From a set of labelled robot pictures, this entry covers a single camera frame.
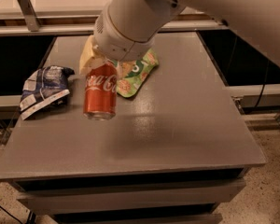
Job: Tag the blue white chip bag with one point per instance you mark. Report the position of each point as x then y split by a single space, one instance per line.
46 86

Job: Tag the grey drawer cabinet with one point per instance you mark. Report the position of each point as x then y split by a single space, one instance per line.
170 155

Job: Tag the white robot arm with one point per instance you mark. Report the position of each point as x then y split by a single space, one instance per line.
125 29

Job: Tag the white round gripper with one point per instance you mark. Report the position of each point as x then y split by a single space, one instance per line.
119 42

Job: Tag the metal glass railing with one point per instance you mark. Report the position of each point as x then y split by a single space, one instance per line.
49 17

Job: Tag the green snack pouch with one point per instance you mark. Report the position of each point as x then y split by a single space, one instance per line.
132 75

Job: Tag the red coca-cola can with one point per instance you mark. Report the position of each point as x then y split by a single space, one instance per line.
101 92

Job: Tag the black cable floor left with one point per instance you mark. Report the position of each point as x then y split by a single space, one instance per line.
30 220

